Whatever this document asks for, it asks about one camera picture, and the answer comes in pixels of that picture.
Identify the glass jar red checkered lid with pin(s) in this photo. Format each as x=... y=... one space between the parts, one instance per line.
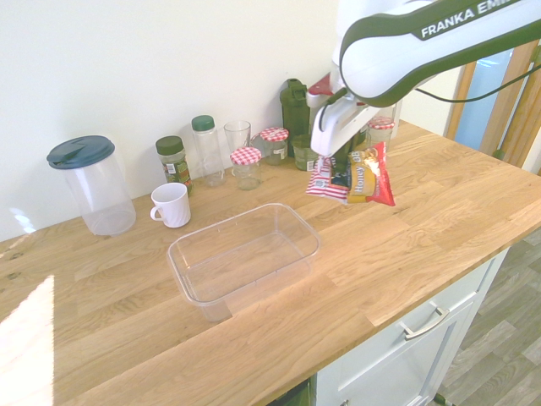
x=274 y=146
x=380 y=129
x=246 y=169

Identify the red honey BBQ chip bag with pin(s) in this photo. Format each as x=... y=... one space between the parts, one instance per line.
x=367 y=182

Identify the white translucent plastic container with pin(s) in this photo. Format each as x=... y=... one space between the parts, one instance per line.
x=397 y=122

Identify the large black supplement tub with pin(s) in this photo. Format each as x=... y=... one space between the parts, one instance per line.
x=361 y=136

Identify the white ceramic mug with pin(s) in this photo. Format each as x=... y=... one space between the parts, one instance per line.
x=171 y=207

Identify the white counter base cabinet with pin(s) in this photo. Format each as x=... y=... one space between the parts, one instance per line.
x=401 y=363

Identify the black stainless dishwasher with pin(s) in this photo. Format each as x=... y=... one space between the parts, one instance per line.
x=296 y=393

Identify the tall clear drinking glass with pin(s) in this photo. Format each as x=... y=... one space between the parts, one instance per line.
x=237 y=135

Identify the clear rectangular plastic container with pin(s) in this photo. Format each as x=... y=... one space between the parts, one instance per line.
x=245 y=258

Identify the spice jar black lid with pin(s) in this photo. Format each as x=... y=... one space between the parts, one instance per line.
x=174 y=165

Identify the black shaker bottle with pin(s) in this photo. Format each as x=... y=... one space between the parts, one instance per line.
x=294 y=114

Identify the clear pitcher blue lid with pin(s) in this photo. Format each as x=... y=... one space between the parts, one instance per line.
x=91 y=186

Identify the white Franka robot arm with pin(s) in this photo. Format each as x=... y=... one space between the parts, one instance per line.
x=406 y=46

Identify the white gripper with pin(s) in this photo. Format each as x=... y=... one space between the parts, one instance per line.
x=334 y=127

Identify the clear bottle green lid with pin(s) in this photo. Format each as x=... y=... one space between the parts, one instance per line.
x=207 y=152

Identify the wooden door frame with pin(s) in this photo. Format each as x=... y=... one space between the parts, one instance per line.
x=520 y=105

